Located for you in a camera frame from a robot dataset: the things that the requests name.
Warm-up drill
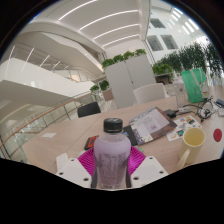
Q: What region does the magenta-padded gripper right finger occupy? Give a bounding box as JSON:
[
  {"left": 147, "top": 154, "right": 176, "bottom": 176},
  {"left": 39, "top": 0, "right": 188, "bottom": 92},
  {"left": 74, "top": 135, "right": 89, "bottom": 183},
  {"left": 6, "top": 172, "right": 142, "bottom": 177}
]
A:
[{"left": 127, "top": 145, "right": 170, "bottom": 190}]

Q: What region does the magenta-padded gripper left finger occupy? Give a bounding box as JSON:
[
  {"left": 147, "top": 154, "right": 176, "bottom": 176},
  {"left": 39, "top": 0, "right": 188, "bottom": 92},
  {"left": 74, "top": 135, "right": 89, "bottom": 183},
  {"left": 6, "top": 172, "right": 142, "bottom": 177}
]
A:
[{"left": 55, "top": 147, "right": 98, "bottom": 190}]

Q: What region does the purple drink bottle black cap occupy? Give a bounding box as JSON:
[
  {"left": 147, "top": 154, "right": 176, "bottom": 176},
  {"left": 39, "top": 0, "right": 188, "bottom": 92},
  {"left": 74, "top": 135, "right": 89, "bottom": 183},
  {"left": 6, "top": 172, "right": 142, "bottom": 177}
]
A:
[{"left": 91, "top": 117, "right": 132, "bottom": 191}]

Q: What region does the clear plastic water bottle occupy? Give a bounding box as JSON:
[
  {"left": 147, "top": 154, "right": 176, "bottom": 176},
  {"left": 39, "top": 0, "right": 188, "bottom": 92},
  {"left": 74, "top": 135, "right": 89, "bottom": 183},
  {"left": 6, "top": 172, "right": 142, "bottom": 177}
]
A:
[{"left": 172, "top": 75, "right": 188, "bottom": 108}]

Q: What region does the small white tag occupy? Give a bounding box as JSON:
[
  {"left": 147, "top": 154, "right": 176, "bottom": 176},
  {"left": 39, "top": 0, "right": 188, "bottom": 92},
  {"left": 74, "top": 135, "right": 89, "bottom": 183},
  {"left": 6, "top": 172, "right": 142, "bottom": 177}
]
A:
[{"left": 55, "top": 152, "right": 70, "bottom": 173}]

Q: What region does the small black red case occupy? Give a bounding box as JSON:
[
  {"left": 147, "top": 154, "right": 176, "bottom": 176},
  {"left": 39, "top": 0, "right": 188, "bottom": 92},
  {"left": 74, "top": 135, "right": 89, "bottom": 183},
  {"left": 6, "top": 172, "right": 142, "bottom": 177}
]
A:
[{"left": 83, "top": 134, "right": 100, "bottom": 151}]

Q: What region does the white paper card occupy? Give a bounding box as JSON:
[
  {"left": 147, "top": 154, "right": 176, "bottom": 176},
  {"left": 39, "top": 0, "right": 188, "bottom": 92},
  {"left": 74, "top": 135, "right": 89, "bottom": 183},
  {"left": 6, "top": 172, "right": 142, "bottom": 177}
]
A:
[{"left": 41, "top": 132, "right": 58, "bottom": 140}]

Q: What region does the open magazine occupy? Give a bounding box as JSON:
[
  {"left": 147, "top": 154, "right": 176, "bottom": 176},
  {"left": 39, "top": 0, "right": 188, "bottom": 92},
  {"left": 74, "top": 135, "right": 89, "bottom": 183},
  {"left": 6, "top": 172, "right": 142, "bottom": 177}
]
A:
[{"left": 122, "top": 106, "right": 178, "bottom": 147}]

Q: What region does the pale yellow mug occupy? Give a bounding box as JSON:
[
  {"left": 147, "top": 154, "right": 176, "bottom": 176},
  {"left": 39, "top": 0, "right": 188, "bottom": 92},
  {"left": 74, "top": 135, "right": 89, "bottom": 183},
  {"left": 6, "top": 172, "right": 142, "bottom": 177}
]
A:
[{"left": 176, "top": 127, "right": 207, "bottom": 171}]

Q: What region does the colourful sticker sheet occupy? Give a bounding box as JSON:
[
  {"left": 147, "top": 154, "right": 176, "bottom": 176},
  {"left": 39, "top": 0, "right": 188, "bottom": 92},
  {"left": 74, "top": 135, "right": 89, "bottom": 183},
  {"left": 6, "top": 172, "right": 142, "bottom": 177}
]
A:
[{"left": 166, "top": 114, "right": 203, "bottom": 143}]

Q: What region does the black power adapter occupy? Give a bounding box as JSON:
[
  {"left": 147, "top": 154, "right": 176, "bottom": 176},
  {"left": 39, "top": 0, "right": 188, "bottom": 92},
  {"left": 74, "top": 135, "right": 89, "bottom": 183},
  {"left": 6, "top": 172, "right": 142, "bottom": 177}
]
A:
[{"left": 164, "top": 108, "right": 180, "bottom": 118}]

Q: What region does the black chair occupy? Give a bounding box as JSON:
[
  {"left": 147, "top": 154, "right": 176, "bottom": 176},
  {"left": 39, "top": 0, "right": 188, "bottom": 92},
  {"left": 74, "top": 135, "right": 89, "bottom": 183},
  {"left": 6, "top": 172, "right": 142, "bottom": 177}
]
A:
[{"left": 76, "top": 101, "right": 102, "bottom": 119}]

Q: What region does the white chair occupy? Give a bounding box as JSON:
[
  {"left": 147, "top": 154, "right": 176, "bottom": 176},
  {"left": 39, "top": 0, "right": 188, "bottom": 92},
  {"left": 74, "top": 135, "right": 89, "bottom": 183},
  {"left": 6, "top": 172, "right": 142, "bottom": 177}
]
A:
[{"left": 132, "top": 82, "right": 168, "bottom": 105}]

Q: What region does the flat round red coaster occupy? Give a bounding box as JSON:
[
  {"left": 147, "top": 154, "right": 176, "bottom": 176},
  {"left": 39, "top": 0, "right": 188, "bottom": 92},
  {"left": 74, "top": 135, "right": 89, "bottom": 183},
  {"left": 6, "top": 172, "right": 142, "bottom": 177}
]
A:
[{"left": 212, "top": 128, "right": 223, "bottom": 143}]

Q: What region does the tall white planter with plants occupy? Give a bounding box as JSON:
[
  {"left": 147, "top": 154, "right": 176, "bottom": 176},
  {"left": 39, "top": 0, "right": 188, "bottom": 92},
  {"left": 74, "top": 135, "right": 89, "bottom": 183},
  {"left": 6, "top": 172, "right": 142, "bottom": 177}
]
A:
[{"left": 101, "top": 48, "right": 157, "bottom": 110}]

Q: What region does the green shopping bag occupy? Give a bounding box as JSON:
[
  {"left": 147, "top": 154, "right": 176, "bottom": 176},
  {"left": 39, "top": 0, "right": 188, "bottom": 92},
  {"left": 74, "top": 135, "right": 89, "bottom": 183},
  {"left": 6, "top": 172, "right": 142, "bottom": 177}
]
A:
[{"left": 180, "top": 67, "right": 208, "bottom": 104}]

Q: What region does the brown planter with green bushes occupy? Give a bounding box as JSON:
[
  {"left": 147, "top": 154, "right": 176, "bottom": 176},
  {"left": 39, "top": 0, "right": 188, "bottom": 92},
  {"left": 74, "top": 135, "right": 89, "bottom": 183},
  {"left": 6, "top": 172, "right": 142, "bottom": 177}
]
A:
[{"left": 151, "top": 41, "right": 224, "bottom": 85}]

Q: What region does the tangled black cable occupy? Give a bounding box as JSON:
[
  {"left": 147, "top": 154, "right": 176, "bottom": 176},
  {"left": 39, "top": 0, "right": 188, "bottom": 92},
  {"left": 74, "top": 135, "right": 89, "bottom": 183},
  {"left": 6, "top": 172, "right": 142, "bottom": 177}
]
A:
[{"left": 182, "top": 95, "right": 217, "bottom": 122}]

